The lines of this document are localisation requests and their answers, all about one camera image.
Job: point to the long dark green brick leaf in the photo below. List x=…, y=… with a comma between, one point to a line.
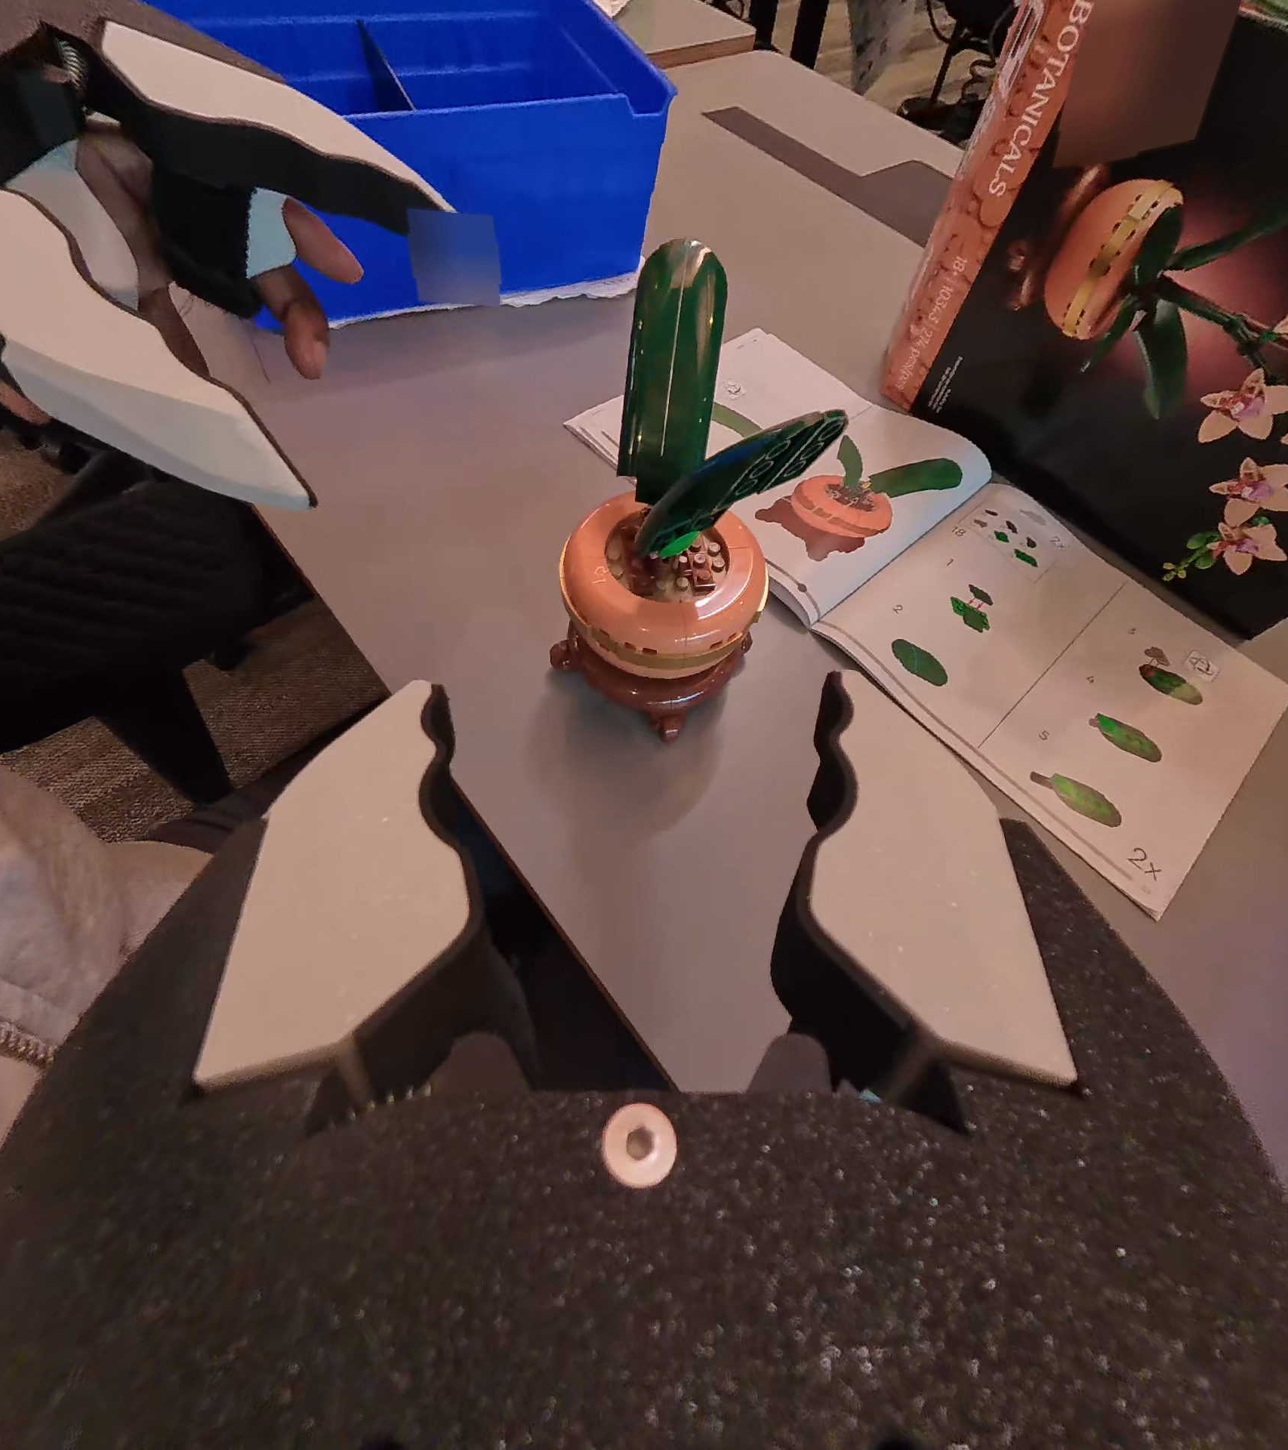
x=672, y=361

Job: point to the person's left hand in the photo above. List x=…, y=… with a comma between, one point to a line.
x=305, y=323

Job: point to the peach toy brick flowerpot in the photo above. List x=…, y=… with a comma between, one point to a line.
x=653, y=610

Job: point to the black orchid product box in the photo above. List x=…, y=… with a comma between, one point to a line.
x=1163, y=341

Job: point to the white torn paper sheet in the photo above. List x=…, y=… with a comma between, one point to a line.
x=565, y=293

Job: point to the blue plastic bin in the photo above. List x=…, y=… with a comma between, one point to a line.
x=508, y=169

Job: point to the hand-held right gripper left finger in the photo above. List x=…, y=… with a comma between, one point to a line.
x=336, y=907

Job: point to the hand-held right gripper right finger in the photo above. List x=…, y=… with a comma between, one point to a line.
x=929, y=907

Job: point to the short dark green brick leaf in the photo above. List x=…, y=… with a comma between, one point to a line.
x=747, y=471

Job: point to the grey desk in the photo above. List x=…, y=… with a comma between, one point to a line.
x=462, y=396

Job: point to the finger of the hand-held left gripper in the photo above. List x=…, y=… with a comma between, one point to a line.
x=66, y=352
x=258, y=112

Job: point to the white instruction booklet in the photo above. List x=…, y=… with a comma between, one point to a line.
x=1053, y=678

